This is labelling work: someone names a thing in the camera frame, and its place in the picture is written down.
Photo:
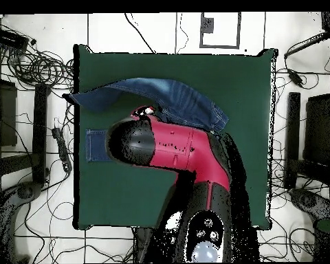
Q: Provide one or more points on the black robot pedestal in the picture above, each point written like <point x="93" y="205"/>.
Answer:
<point x="143" y="244"/>

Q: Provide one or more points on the black power strip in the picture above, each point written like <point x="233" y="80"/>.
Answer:
<point x="62" y="148"/>

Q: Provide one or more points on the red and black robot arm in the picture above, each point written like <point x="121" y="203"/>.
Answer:
<point x="181" y="148"/>

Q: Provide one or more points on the grey stand foot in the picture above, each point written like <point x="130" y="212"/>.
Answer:
<point x="24" y="191"/>
<point x="308" y="202"/>

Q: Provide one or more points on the black network switch box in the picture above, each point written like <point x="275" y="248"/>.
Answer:
<point x="9" y="38"/>

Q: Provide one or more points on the black rod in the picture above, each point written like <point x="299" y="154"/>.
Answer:
<point x="308" y="44"/>

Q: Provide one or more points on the black metal frame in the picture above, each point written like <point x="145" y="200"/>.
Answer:
<point x="40" y="123"/>
<point x="293" y="123"/>

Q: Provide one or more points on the black power adapter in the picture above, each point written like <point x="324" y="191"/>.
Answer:
<point x="295" y="77"/>

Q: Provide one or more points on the blue denim jeans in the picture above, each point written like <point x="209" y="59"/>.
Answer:
<point x="181" y="101"/>

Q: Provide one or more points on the dark green table cloth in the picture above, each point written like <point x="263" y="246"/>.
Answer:
<point x="121" y="192"/>

